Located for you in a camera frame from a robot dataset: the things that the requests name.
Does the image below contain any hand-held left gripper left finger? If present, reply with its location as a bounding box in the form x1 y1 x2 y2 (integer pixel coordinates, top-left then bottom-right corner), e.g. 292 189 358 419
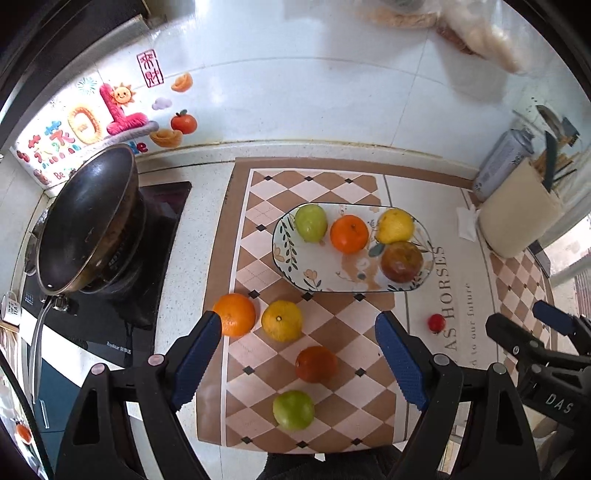
54 310 223 480

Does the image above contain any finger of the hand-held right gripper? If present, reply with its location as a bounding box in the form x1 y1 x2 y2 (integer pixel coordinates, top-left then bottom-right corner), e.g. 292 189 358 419
485 312 555 370
532 300 591 357

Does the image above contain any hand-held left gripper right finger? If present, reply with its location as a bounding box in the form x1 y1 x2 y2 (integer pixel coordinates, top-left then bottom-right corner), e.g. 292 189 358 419
374 310 546 480

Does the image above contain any orange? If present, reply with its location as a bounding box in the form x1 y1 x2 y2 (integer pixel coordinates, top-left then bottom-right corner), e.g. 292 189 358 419
213 293 257 337
330 215 369 254

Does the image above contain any black glass cooktop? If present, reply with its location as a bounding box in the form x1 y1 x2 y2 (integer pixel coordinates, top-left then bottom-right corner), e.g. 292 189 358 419
21 181 193 371

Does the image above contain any checkered kitchen mat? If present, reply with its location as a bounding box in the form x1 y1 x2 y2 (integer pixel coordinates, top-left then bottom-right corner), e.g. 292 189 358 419
196 157 557 455

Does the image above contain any red-orange persimmon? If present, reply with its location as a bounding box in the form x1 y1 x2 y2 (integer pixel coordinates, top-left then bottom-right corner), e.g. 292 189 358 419
295 346 338 384

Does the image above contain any yellow-orange mandarin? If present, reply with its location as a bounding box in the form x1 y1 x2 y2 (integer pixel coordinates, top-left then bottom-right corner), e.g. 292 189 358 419
261 300 304 343

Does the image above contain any dark red-brown apple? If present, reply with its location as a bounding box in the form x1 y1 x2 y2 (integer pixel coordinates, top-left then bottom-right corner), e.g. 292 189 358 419
380 241 424 284

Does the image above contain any floral oval plate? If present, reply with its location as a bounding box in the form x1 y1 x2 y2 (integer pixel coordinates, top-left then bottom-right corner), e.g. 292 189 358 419
271 202 440 293

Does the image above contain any green apple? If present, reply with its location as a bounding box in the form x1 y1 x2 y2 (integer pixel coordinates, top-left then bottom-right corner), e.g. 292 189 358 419
295 204 328 243
272 390 315 431

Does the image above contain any beige knife holder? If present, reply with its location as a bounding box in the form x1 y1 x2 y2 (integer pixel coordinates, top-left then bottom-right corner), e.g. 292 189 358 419
477 159 567 259

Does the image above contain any white paper tissue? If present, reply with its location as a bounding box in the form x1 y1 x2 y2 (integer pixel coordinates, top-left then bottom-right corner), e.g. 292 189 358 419
455 206 482 242

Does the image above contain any dark clothing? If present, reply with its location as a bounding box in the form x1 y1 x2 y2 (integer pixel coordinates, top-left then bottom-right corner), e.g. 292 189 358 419
257 449 403 480

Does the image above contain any yellow lemon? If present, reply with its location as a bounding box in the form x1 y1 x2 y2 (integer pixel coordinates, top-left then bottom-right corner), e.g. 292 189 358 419
375 208 415 244

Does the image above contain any grey spray can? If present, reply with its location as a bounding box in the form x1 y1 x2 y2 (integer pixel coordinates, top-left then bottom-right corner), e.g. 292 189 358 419
473 128 536 202

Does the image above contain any black frying pan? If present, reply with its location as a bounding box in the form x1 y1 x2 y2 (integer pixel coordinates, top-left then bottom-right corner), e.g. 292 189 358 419
25 143 149 403

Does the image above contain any white mug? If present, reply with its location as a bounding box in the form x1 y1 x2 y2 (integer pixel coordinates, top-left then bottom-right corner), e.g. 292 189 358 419
0 292 22 330

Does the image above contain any clear plastic bag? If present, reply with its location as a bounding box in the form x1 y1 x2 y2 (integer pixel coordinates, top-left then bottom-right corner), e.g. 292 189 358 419
360 0 548 75

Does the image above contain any black range hood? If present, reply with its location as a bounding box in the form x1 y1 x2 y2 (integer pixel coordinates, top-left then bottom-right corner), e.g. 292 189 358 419
0 0 155 148

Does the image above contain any orange fruit wall sticker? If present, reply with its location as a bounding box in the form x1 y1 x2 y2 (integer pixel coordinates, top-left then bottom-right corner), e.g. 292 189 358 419
170 110 198 136

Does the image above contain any colourful cartoon wall sticker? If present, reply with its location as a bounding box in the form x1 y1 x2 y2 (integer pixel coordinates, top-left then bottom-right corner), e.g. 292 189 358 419
11 74 160 188

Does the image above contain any red seal wall sticker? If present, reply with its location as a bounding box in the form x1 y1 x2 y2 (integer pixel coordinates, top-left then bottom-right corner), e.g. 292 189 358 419
137 50 165 88

